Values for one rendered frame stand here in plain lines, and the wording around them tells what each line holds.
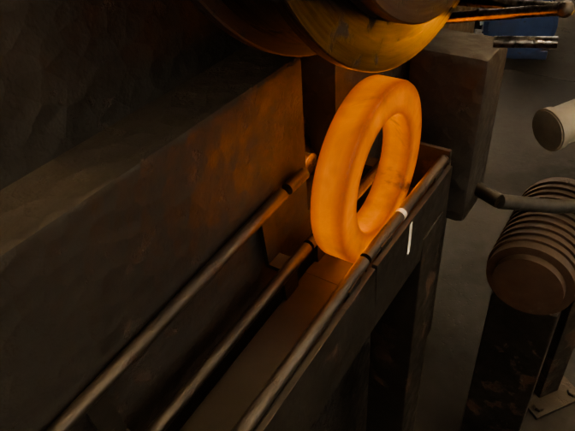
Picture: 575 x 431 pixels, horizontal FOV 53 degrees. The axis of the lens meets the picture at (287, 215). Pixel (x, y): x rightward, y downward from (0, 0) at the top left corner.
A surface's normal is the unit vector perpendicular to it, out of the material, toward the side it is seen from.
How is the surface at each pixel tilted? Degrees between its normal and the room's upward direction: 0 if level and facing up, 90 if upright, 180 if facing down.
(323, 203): 77
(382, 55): 90
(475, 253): 0
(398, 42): 90
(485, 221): 0
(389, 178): 52
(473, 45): 0
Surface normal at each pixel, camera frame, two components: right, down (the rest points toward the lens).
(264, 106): 0.83, 0.30
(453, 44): -0.06, -0.79
